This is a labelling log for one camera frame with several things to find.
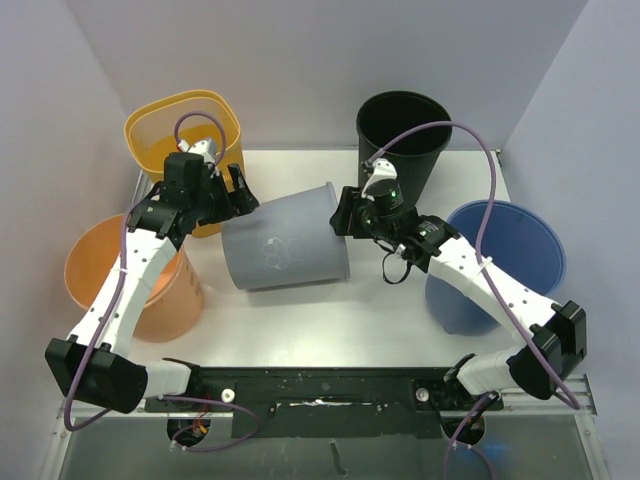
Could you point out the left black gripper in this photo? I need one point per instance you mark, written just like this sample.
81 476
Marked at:
237 203

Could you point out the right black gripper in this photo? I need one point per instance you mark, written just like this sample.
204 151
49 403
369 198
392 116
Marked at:
347 217

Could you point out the grey plastic bucket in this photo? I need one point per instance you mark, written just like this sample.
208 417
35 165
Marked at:
286 241

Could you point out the black ribbed waste bin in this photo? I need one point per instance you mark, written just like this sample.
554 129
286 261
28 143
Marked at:
385 116

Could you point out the blue plastic bucket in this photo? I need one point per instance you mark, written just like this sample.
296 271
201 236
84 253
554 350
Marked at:
524 246

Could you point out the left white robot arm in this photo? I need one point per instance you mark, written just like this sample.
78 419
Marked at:
91 364

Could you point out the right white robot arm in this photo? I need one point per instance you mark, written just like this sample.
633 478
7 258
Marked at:
550 338

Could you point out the yellow mesh waste bin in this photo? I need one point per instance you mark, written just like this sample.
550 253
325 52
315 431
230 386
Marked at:
180 122

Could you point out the orange plastic bucket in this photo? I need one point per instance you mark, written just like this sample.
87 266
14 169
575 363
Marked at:
176 300

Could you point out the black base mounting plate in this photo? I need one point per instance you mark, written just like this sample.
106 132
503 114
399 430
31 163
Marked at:
314 403

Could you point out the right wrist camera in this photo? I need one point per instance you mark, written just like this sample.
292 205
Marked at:
378 170

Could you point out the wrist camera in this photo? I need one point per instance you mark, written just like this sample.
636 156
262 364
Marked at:
207 148
378 170

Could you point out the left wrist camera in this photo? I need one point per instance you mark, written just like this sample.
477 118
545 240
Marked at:
207 148

